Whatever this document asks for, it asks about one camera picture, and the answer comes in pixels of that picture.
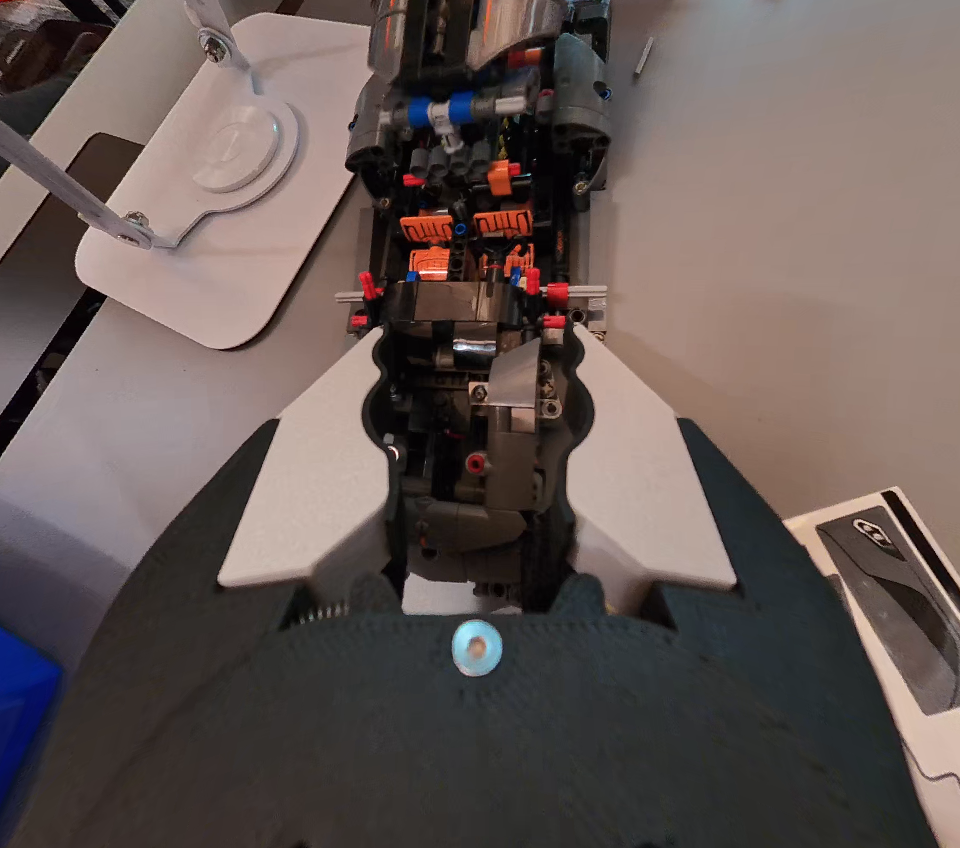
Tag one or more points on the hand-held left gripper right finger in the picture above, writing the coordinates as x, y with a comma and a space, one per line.
645, 496

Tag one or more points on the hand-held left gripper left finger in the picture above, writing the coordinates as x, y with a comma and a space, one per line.
315, 496

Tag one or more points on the grey orange lego car model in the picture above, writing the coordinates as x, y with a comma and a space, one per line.
517, 1

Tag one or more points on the lego sticker sheet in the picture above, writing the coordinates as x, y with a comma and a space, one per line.
832, 548

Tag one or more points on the light grey lego axle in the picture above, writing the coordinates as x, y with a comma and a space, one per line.
643, 57

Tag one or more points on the white book stand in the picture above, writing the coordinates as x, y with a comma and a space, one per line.
225, 248

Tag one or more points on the blue plastic bin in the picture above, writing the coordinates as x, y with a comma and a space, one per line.
26, 713

